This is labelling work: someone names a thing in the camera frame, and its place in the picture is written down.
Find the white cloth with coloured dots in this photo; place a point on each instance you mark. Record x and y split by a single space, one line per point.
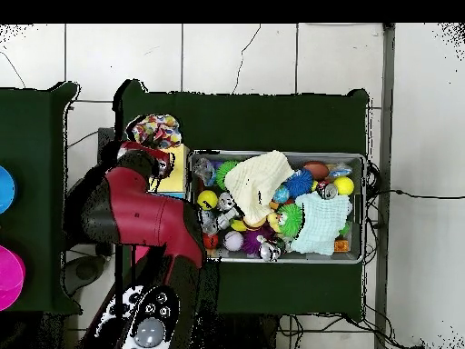
156 129

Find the cream waffle cloth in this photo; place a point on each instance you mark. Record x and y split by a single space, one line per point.
258 185

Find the green spiky ball with eyes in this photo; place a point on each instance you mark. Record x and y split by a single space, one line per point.
292 220

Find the mint waffle cloth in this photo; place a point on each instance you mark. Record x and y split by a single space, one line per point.
321 221

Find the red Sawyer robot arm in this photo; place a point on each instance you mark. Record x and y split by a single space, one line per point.
145 218

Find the wooden box with three holes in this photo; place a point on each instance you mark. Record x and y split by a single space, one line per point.
178 178

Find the clear mesh bin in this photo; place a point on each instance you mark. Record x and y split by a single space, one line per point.
312 157

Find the yellow ball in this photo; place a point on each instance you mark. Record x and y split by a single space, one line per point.
207 200
344 185

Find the dark green table cloth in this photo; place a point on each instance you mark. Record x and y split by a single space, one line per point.
236 123
36 145

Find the white baseball red stitches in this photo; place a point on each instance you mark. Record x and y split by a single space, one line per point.
233 241

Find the dark grey rounded base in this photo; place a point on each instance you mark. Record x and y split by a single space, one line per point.
81 271

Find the blue round disc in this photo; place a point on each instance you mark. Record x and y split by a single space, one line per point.
5 189

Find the blue spiky ball with eyes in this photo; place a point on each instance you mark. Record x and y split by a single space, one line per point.
300 183

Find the brown ball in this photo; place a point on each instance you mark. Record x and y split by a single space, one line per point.
316 169

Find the magenta round disc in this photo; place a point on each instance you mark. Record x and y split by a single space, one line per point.
9 276

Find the black and red drink can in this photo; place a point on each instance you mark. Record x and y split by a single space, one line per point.
330 191

